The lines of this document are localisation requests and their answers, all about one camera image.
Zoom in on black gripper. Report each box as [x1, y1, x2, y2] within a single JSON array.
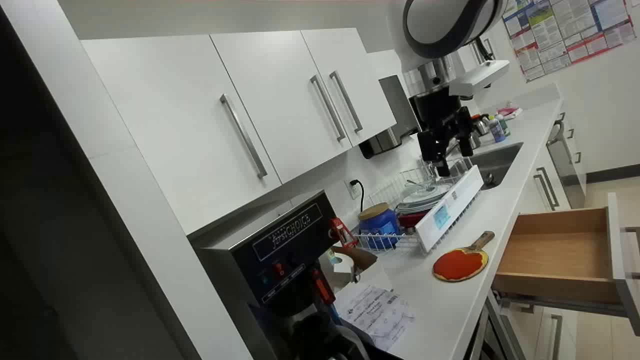
[[407, 87, 477, 180]]

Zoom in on open wooden drawer white front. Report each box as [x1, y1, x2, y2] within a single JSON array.
[[489, 190, 640, 335]]

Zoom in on black power plug cable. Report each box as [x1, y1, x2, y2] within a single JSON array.
[[347, 178, 368, 214]]

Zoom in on metal cabinet bar handle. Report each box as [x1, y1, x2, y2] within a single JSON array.
[[328, 70, 365, 136], [218, 91, 270, 182], [308, 73, 347, 144]]

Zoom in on metal drawer bar handle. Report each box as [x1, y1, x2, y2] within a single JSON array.
[[619, 224, 640, 281]]

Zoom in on steel kitchen sink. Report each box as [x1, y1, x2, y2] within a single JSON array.
[[471, 139, 525, 190]]

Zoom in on white lower drawer front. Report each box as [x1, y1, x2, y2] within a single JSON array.
[[517, 142, 572, 216]]

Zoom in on colourful wall poster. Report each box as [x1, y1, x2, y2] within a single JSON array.
[[499, 0, 637, 83]]

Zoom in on clear plastic plate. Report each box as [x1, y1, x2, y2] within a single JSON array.
[[398, 178, 449, 216]]

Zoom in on white lower cabinet door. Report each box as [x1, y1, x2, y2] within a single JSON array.
[[505, 305, 581, 360]]

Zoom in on printed paper sheet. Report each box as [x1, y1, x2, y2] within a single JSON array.
[[331, 283, 416, 353]]

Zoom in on metal lower door handle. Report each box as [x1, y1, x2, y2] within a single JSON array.
[[547, 311, 563, 360]]

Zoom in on dark undercounter appliance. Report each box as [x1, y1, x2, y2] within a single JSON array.
[[466, 292, 527, 360]]

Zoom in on white wire dish rack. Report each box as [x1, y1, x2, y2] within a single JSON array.
[[356, 178, 456, 254]]

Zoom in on small dark jar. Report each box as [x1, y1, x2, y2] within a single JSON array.
[[470, 111, 491, 137]]

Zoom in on blue cup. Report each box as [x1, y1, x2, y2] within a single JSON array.
[[489, 116, 512, 144]]

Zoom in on white cabinet drawers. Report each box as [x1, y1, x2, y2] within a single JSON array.
[[210, 27, 354, 186]]

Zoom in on short metal drawer handle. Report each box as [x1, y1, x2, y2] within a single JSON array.
[[531, 169, 554, 211], [538, 165, 562, 208]]

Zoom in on gray black wall dispenser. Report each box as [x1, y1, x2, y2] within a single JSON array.
[[358, 73, 421, 160]]

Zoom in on blue container cork lid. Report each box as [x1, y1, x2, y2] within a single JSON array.
[[356, 199, 406, 249]]

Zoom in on dark tall refrigerator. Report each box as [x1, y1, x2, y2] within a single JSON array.
[[0, 11, 201, 360]]

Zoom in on red table tennis paddle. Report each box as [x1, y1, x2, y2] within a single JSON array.
[[429, 229, 498, 283]]

